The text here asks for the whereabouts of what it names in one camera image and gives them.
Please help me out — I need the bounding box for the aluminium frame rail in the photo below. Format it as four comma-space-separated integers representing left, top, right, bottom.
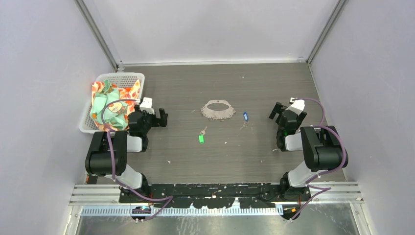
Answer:
69, 182, 364, 206

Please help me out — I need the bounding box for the silver key with green tag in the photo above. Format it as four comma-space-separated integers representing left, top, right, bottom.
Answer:
200, 126, 207, 136

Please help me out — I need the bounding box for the white plastic basket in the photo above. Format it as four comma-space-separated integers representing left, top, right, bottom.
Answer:
79, 72, 145, 134

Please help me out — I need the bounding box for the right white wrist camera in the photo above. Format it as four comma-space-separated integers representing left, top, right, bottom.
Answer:
287, 97, 305, 115

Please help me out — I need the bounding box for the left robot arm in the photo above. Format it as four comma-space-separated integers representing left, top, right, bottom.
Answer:
85, 108, 168, 203

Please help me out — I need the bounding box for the green key tag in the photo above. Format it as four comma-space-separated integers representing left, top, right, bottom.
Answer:
198, 135, 205, 144

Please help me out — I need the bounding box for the blue key tag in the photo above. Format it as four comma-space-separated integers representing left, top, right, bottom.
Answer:
243, 112, 249, 122

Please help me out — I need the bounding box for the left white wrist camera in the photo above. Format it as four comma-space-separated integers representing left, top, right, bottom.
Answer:
139, 97, 155, 115

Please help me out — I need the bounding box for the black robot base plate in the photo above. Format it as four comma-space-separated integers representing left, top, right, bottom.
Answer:
119, 183, 311, 209

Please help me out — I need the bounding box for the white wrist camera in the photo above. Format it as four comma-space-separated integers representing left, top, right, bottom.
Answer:
287, 97, 305, 115
139, 97, 155, 115

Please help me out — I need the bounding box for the colourful patterned cloth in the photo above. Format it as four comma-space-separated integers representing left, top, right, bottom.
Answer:
90, 79, 141, 131

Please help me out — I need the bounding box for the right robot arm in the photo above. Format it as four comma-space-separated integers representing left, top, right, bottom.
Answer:
269, 99, 348, 201

